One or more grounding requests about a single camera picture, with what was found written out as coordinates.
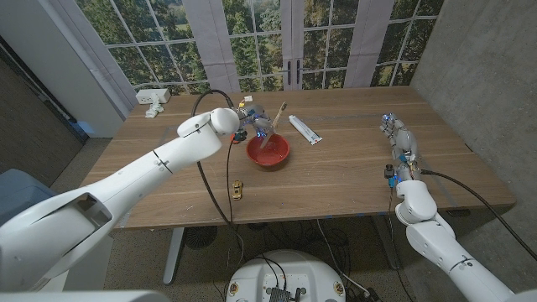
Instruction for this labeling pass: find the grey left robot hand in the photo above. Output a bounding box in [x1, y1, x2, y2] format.
[237, 103, 274, 139]

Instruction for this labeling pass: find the wooden toothbrush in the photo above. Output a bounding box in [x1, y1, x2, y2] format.
[259, 102, 289, 150]

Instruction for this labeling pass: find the white toothpaste tube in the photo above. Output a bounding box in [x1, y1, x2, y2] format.
[288, 114, 323, 146]

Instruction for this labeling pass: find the red bowl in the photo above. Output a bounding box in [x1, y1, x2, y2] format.
[246, 133, 291, 168]

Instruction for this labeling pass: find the printed window backdrop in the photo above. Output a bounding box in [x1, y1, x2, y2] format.
[54, 0, 446, 96]

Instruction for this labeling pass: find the white crumpled cloth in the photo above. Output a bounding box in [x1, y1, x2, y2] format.
[144, 94, 164, 119]

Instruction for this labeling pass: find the white power strip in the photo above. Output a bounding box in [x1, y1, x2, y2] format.
[135, 87, 172, 105]

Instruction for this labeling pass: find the black round fan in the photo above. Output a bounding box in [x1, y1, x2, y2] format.
[184, 226, 218, 251]

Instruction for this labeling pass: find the white robot torso base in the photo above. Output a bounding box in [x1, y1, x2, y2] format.
[225, 249, 347, 302]

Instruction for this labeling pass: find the white table leg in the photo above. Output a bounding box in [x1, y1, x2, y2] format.
[162, 226, 185, 286]
[373, 216, 404, 269]

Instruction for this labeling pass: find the blue chair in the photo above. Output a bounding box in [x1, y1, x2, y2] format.
[0, 168, 58, 226]

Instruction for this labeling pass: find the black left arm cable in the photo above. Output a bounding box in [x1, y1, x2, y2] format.
[191, 89, 247, 261]

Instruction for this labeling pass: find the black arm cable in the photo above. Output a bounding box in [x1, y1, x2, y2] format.
[191, 89, 247, 261]
[420, 168, 537, 261]

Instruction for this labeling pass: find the white floor cable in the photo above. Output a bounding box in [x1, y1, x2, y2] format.
[316, 220, 370, 294]

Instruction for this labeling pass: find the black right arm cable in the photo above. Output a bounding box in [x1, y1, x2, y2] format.
[420, 168, 537, 261]

